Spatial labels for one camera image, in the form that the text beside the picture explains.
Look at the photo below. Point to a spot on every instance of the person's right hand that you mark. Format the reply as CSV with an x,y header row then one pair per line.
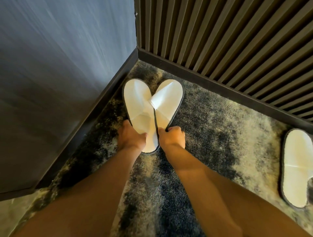
x,y
172,138

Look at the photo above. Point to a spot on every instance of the person's left hand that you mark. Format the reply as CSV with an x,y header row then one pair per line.
x,y
129,138

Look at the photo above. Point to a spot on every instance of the person's left forearm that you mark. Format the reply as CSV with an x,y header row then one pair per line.
x,y
93,193

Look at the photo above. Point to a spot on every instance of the dark baseboard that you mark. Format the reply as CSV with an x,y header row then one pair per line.
x,y
80,136
220,85

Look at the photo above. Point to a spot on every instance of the person's right thumb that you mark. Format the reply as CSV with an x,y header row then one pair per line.
x,y
162,132

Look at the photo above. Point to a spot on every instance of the person's right forearm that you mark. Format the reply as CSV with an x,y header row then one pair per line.
x,y
203,193

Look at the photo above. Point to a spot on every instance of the person's left thumb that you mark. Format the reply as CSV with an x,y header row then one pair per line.
x,y
142,136

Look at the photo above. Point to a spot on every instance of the white slipper with grey trim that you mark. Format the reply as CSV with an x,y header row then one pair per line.
x,y
297,166
168,97
138,102

